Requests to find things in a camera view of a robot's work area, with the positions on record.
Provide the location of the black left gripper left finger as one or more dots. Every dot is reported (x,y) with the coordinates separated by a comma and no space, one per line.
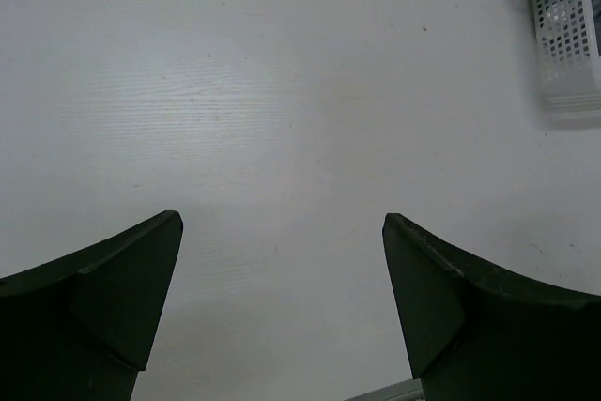
(82,327)

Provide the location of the white perforated plastic basket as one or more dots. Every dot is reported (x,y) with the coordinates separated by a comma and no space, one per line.
(568,47)

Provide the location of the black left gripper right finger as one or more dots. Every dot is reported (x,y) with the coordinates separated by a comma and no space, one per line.
(474,330)

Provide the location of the aluminium front rail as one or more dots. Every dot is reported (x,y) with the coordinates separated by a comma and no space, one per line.
(408,390)

